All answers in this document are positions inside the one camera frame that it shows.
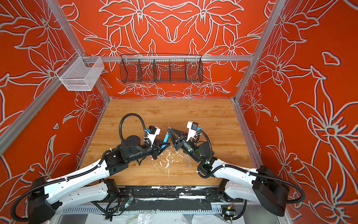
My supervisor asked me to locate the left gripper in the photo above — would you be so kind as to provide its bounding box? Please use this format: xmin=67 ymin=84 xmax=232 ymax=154
xmin=128 ymin=137 xmax=170 ymax=162

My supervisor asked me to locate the blue pen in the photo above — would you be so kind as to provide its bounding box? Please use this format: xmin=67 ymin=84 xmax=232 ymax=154
xmin=164 ymin=133 xmax=169 ymax=142

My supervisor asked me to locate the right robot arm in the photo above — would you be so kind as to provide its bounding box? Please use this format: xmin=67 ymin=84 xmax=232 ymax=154
xmin=167 ymin=128 xmax=305 ymax=217

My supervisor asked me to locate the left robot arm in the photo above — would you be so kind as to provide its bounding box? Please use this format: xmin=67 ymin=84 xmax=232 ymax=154
xmin=10 ymin=113 xmax=170 ymax=224

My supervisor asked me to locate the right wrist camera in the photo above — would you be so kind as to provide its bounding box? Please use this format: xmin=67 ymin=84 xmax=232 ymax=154
xmin=186 ymin=121 xmax=199 ymax=141

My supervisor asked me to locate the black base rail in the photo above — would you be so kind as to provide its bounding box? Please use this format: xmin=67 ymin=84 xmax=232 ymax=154
xmin=118 ymin=186 xmax=243 ymax=211

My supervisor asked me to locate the white cable duct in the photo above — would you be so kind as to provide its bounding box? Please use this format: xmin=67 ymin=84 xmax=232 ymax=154
xmin=60 ymin=204 xmax=222 ymax=215

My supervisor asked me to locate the black wire basket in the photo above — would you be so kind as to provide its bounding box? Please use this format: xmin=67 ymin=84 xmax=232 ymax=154
xmin=119 ymin=54 xmax=204 ymax=84

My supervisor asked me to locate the white wire basket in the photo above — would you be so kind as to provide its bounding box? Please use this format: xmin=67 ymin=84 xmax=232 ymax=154
xmin=56 ymin=57 xmax=104 ymax=91

